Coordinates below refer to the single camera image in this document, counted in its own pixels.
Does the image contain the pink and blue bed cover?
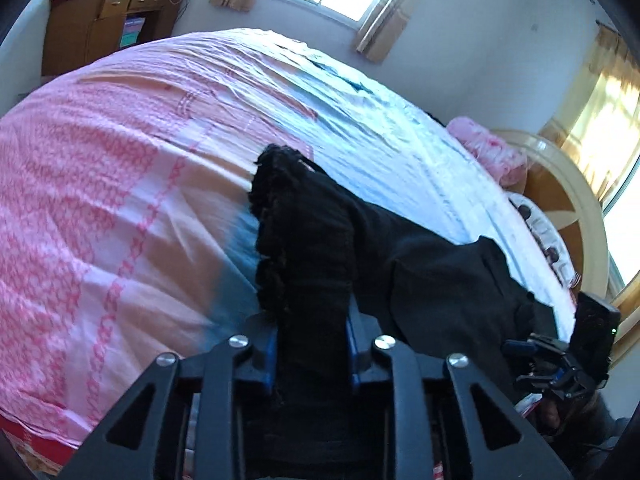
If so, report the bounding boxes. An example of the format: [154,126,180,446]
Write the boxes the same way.
[0,27,581,450]

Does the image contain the red patterned mattress cover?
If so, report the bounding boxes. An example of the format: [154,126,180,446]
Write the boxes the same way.
[0,410,78,477]

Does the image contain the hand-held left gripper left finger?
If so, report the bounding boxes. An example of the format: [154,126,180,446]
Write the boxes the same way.
[60,312,281,480]

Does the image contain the yellow patterned curtain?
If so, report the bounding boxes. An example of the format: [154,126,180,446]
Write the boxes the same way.
[539,24,640,202]

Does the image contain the brown wooden desk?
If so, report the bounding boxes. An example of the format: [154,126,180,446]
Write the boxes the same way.
[41,0,191,79]

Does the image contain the black pants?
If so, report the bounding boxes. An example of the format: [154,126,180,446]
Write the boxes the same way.
[247,144,560,480]

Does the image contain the stack of pastel boxes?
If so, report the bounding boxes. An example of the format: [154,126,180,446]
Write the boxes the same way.
[119,15,147,50]

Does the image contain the person's right hand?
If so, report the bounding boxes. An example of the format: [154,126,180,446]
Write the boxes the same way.
[541,396,570,432]

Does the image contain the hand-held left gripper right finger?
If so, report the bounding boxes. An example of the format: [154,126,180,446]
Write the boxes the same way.
[345,305,573,480]

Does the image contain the grey patterned pillow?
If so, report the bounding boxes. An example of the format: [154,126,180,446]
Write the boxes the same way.
[506,191,582,289]

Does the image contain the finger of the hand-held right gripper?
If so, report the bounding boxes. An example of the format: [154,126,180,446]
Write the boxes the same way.
[514,364,593,402]
[502,332,576,367]

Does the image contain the folded pink floral blanket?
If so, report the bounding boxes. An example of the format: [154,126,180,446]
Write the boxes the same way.
[446,116,529,189]

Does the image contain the person's right forearm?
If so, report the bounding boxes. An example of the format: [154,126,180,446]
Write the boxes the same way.
[562,392,632,463]

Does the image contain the large window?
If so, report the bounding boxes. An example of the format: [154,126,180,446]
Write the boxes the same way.
[600,150,640,302]

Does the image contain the round cream wooden headboard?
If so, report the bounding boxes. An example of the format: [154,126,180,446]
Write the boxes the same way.
[492,129,612,302]

